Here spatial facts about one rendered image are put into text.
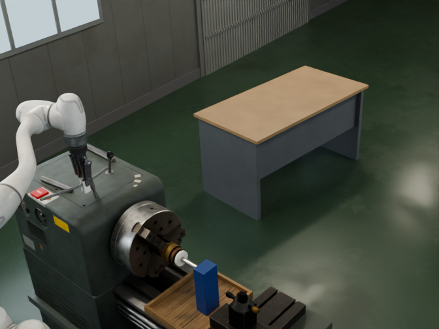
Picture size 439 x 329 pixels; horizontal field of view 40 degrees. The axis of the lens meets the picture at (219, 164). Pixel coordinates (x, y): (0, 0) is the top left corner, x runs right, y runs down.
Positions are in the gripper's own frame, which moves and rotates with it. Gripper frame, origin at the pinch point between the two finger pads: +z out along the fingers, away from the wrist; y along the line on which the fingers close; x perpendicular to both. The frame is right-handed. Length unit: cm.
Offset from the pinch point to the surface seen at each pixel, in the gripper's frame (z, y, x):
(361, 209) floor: 134, 10, 229
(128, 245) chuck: 18.2, 27.1, -1.8
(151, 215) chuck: 10.1, 28.2, 11.2
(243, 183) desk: 106, -56, 168
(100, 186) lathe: 8.2, -4.9, 10.8
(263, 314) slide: 37, 83, 17
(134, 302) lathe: 48, 28, -4
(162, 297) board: 45, 39, 4
